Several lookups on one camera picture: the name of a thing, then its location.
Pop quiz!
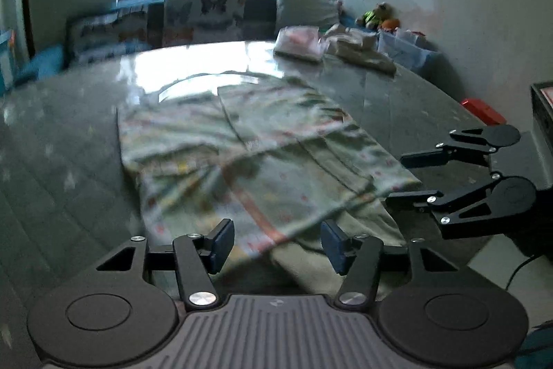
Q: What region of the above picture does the pink folded cloth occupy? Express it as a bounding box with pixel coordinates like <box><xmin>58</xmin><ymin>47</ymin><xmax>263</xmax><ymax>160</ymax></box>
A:
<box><xmin>274</xmin><ymin>27</ymin><xmax>330</xmax><ymax>64</ymax></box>

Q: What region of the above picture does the blue cardboard box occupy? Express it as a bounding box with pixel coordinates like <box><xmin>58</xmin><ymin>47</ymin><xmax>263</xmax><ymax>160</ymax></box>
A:
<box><xmin>0</xmin><ymin>29</ymin><xmax>17</xmax><ymax>90</ymax></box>

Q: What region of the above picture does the dark box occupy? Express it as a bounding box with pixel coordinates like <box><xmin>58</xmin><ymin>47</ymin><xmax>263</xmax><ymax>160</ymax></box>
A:
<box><xmin>531</xmin><ymin>80</ymin><xmax>553</xmax><ymax>136</ymax></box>

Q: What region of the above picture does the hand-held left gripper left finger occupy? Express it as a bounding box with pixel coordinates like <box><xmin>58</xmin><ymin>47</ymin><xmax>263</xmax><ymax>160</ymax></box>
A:
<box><xmin>93</xmin><ymin>219</ymin><xmax>236</xmax><ymax>311</ymax></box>

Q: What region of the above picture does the black cable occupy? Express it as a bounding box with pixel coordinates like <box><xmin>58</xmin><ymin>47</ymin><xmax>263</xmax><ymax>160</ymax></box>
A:
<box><xmin>505</xmin><ymin>254</ymin><xmax>542</xmax><ymax>293</ymax></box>

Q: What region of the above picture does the butterfly printed cushion row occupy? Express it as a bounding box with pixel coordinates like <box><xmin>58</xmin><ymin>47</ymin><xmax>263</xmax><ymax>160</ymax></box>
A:
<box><xmin>67</xmin><ymin>0</ymin><xmax>248</xmax><ymax>64</ymax></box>

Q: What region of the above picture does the green plush toy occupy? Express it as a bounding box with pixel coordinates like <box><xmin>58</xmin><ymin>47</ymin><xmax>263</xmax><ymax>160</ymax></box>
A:
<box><xmin>355</xmin><ymin>2</ymin><xmax>401</xmax><ymax>31</ymax></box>

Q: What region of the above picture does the teal cloth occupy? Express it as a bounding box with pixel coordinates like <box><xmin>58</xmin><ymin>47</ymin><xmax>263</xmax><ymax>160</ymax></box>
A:
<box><xmin>516</xmin><ymin>321</ymin><xmax>553</xmax><ymax>369</ymax></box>

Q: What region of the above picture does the green printed garment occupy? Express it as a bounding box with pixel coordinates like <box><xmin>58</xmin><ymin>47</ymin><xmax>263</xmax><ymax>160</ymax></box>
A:
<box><xmin>116</xmin><ymin>75</ymin><xmax>422</xmax><ymax>309</ymax></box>

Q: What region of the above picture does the grey pillow bundle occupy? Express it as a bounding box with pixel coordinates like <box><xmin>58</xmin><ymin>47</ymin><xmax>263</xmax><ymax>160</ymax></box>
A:
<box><xmin>276</xmin><ymin>0</ymin><xmax>340</xmax><ymax>35</ymax></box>

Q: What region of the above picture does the teal cushion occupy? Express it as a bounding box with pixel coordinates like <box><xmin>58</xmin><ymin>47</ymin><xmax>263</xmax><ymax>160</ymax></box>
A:
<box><xmin>17</xmin><ymin>45</ymin><xmax>66</xmax><ymax>81</ymax></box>

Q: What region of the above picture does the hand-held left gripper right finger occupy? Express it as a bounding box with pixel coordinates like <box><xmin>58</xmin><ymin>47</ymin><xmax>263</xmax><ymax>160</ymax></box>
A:
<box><xmin>320</xmin><ymin>220</ymin><xmax>466</xmax><ymax>311</ymax></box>

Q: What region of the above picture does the beige folded cloth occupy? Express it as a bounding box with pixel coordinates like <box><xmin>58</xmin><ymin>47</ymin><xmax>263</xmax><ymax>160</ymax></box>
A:
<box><xmin>324</xmin><ymin>25</ymin><xmax>397</xmax><ymax>76</ymax></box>

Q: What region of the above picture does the clear storage bin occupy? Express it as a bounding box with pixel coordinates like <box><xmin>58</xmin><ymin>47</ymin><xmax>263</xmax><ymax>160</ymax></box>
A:
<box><xmin>378</xmin><ymin>29</ymin><xmax>444</xmax><ymax>74</ymax></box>

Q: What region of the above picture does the red plastic box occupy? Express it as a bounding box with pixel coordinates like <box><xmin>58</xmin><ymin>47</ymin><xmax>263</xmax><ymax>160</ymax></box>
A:
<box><xmin>460</xmin><ymin>98</ymin><xmax>507</xmax><ymax>126</ymax></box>

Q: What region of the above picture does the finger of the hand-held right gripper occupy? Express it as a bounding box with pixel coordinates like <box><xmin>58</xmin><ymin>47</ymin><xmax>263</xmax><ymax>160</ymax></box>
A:
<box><xmin>386</xmin><ymin>178</ymin><xmax>504</xmax><ymax>241</ymax></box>
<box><xmin>400</xmin><ymin>128</ymin><xmax>498</xmax><ymax>169</ymax></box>

